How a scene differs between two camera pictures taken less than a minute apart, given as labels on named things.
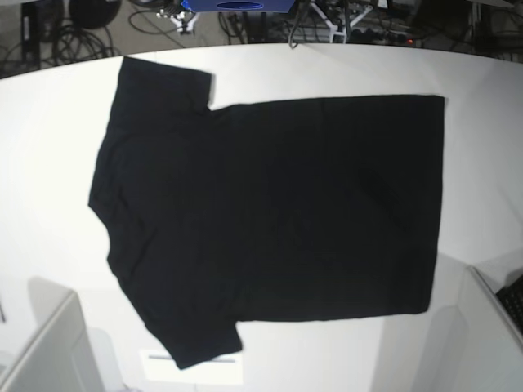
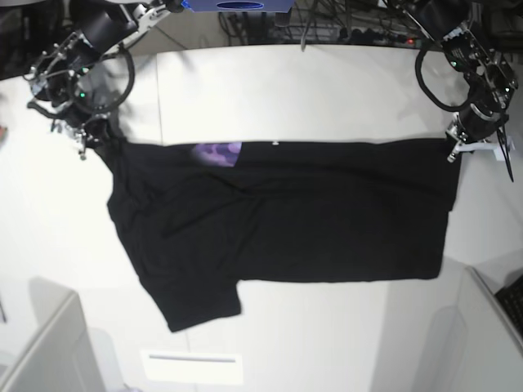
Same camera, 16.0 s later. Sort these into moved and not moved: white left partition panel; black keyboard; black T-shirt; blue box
Moved: black T-shirt
Not moved: black keyboard; blue box; white left partition panel
